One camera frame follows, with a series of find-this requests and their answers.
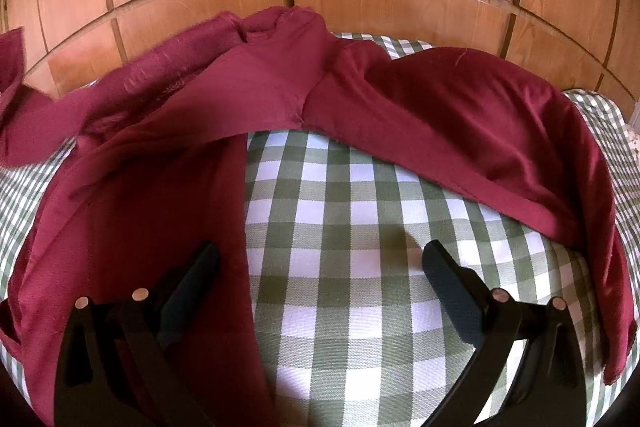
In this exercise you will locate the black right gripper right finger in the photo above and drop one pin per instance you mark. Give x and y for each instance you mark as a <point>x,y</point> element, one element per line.
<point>549,387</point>

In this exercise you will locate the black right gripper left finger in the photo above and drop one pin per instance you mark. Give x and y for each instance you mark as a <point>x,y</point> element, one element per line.
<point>114,364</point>

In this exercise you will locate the dark red garment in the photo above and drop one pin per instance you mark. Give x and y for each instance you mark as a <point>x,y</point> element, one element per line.
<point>106,189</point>

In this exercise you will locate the green white checkered bedsheet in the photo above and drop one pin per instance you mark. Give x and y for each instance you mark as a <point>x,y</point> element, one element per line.
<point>349,330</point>

